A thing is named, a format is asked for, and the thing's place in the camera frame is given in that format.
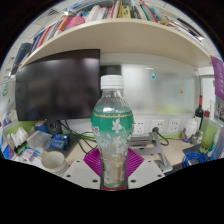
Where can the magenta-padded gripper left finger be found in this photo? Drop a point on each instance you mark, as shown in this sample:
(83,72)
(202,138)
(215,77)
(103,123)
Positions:
(80,173)

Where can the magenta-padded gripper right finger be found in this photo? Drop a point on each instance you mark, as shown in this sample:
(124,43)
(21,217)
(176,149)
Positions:
(148,171)

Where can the green-label clear drink bottle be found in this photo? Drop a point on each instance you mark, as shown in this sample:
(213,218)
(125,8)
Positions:
(112,133)

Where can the grey metal laptop stand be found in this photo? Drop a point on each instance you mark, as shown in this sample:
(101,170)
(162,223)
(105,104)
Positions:
(151,148)

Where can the white patterned ceramic mug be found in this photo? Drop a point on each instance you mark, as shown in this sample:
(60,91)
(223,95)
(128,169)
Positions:
(53,161)

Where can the flat round red coaster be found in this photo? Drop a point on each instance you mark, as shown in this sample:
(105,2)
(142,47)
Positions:
(115,188)

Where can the small blue electronics box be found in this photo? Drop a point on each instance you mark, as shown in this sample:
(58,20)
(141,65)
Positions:
(59,142)

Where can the dark wine bottle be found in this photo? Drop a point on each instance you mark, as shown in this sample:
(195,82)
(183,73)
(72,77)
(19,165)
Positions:
(199,115)

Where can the black computer monitor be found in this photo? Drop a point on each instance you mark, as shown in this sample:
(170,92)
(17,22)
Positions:
(56,86)

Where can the purple hanging banner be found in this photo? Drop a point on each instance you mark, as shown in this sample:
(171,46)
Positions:
(219,78)

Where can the dark bag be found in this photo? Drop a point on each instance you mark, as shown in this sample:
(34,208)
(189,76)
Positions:
(21,56)

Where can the beige shelf with books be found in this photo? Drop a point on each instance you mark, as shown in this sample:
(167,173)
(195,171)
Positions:
(116,35)

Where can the white wall socket strip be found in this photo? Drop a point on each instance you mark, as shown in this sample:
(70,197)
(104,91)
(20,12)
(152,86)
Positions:
(156,126)

